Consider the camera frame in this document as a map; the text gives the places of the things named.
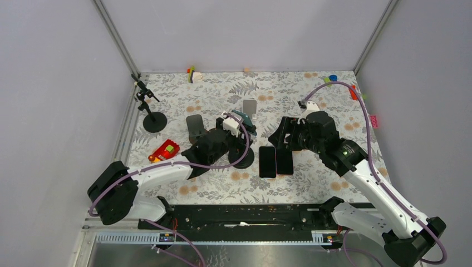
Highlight black tripod stand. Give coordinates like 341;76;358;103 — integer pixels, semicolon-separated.
228;134;255;169
131;73;168;133

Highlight pink brick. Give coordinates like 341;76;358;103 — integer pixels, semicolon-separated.
369;115;379;128

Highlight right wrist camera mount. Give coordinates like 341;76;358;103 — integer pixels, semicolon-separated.
297;101;320;124

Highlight white phone stand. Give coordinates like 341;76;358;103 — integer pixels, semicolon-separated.
242;99;258;120

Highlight teal phone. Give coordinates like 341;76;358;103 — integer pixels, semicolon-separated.
232;110;257;136

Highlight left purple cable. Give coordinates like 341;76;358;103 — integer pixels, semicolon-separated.
87;113;252;218

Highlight floral patterned mat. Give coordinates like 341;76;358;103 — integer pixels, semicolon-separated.
127;71;387;205

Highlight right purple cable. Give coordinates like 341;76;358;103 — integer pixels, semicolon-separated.
302;81;448;265

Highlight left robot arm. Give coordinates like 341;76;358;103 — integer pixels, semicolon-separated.
87;125;251;229

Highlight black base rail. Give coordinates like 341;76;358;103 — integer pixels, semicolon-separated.
82;202;392;246

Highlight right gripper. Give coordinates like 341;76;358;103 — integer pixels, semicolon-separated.
267;116;324;155

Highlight purple cable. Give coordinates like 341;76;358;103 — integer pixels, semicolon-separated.
302;81;448;265
87;113;252;218

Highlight purple-edged black phone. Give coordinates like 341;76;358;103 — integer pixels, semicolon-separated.
276;149;294;175

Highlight wooden-base grey phone stand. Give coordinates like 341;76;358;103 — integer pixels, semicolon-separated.
185;114;208;145

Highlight red arch block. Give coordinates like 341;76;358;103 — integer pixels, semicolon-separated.
349;85;358;101

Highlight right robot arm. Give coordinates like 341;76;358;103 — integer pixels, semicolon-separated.
268;111;446;266

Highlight red yellow toy truck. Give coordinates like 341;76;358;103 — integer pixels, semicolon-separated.
148;139;180;163

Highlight colourful block stack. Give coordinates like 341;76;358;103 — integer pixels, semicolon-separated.
187;66;203;83

